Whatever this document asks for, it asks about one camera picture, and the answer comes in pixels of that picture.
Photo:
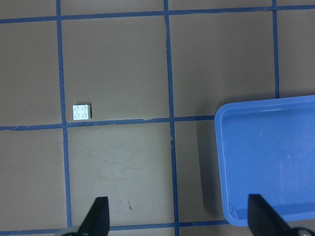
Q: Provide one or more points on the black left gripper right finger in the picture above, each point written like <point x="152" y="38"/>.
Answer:
<point x="263" y="220"/>

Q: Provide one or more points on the blue plastic tray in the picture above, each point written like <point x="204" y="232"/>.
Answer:
<point x="267" y="147"/>

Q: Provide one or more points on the white toy block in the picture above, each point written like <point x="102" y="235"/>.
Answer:
<point x="81" y="112"/>

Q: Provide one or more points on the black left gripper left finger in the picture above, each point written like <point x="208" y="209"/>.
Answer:
<point x="97" y="221"/>

